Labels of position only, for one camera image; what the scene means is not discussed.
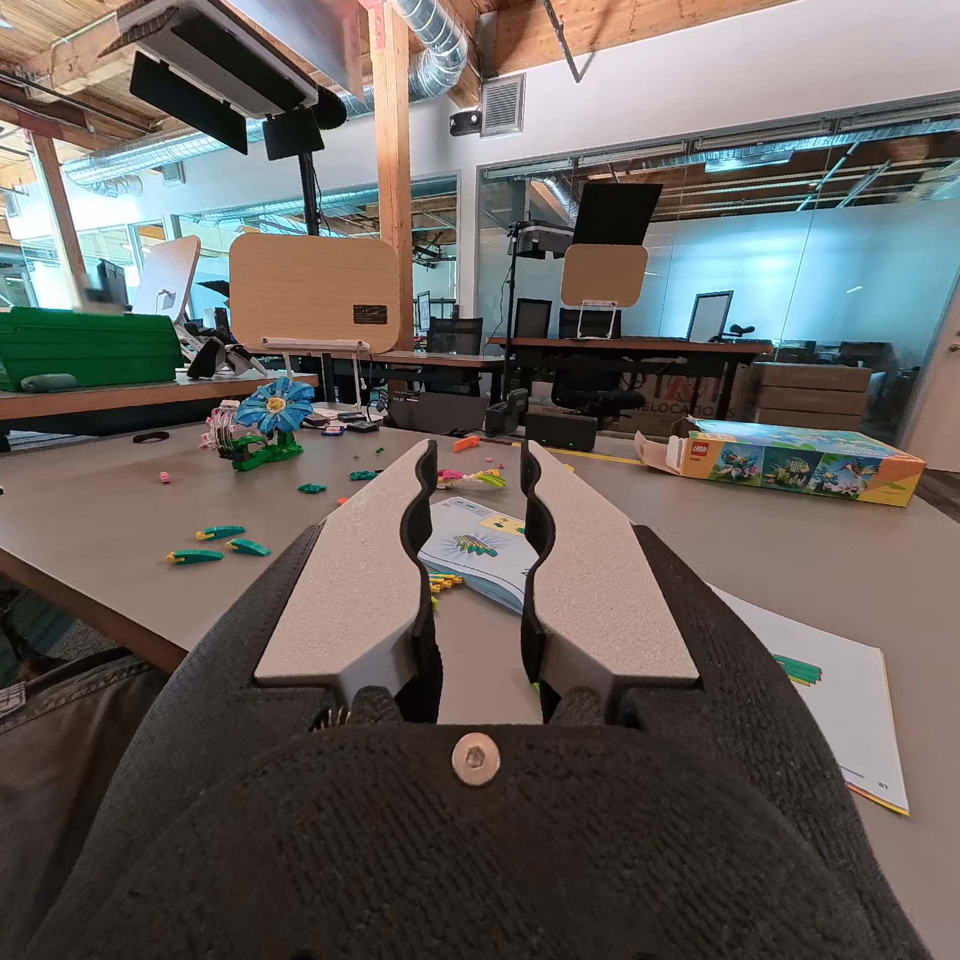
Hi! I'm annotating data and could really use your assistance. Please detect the red printed carton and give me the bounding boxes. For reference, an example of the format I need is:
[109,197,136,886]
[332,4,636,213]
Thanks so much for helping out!
[622,371,736,436]

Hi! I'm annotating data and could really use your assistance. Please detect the large wooden board stand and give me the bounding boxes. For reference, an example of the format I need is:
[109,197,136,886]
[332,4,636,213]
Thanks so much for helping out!
[228,234,401,355]

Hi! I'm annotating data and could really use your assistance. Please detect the white board stand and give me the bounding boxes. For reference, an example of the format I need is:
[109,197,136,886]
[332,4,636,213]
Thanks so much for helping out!
[138,234,202,324]

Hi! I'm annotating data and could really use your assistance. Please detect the brown office desk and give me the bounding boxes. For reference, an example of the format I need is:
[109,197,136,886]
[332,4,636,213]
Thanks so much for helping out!
[487,336,774,421]
[247,348,505,395]
[0,371,320,436]

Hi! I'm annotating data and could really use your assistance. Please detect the lego flower model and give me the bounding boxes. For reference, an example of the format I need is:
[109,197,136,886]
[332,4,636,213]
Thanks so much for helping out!
[198,377,316,472]

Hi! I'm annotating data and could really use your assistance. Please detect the small black charger box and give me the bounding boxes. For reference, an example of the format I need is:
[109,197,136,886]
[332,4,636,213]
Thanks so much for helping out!
[483,388,530,438]

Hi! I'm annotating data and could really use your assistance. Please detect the wall air vent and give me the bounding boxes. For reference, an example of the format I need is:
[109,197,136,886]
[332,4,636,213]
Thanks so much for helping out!
[480,73,528,138]

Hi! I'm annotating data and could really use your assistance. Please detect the black white device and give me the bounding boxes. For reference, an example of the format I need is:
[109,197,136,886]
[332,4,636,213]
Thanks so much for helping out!
[186,336,270,380]

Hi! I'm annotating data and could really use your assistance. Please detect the stacked cardboard boxes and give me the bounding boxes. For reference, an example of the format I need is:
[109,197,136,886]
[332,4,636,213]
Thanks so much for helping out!
[753,363,875,432]

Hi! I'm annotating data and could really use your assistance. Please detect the black flag panel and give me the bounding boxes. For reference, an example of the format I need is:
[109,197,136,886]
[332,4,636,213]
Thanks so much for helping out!
[571,182,665,247]

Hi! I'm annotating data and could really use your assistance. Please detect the camera rig on tripod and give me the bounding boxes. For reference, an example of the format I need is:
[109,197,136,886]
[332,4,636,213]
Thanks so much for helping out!
[504,213,575,421]

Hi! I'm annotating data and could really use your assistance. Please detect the wooden post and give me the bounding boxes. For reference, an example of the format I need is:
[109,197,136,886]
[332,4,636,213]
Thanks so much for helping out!
[367,0,415,352]

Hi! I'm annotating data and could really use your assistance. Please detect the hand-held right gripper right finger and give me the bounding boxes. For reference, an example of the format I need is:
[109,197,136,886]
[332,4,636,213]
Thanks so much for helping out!
[519,439,701,720]

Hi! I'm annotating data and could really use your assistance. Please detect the group of small dark cards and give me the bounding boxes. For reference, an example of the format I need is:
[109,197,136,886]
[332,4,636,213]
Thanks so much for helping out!
[307,405,384,438]

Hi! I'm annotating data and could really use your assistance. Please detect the stack of green crates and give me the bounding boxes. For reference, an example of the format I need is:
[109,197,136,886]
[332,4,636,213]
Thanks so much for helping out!
[0,306,185,393]

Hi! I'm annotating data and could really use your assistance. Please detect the colourful lego box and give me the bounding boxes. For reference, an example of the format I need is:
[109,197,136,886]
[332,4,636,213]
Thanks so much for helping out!
[633,418,927,509]

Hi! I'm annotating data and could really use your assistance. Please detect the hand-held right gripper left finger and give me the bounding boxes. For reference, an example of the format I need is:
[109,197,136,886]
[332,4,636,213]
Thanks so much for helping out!
[253,438,442,725]

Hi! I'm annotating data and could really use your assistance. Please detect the closed lego instruction booklet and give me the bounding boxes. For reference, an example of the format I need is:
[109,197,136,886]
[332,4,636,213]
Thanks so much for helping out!
[705,581,911,817]

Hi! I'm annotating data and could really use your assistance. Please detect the black light stand pole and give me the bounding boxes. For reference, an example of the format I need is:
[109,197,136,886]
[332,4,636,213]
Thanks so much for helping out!
[298,153,322,237]

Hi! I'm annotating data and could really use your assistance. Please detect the small wooden board stand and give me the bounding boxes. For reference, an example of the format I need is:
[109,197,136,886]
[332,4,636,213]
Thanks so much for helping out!
[561,243,649,340]

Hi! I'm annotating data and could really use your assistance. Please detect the silver ventilation duct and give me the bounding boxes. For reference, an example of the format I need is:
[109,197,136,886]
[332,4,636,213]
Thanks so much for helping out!
[63,0,472,198]

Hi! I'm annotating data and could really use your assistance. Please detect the overhead studio light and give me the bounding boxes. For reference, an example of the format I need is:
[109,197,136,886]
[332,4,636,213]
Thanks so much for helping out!
[101,0,346,162]

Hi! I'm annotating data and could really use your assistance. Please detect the black case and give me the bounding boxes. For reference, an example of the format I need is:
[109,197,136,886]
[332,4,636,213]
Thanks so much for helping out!
[386,390,489,436]

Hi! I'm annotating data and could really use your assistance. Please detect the person's leg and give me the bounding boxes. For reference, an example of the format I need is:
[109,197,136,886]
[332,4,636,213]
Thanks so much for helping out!
[0,648,170,960]

